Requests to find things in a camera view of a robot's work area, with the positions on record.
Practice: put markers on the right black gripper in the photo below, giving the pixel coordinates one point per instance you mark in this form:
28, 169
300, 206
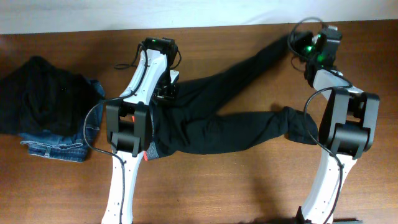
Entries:
303, 36

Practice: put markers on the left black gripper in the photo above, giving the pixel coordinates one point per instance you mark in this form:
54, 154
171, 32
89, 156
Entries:
166, 92

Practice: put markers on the black leggings with red waistband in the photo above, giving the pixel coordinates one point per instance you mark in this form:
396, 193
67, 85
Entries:
191, 123

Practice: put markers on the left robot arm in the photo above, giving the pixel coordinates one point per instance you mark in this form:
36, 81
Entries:
129, 124

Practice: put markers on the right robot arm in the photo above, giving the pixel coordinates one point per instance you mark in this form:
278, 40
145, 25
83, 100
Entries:
348, 125

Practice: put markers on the blue denim jeans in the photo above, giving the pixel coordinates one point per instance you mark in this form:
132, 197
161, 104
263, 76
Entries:
65, 148

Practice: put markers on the black garment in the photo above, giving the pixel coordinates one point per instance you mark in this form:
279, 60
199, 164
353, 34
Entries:
40, 97

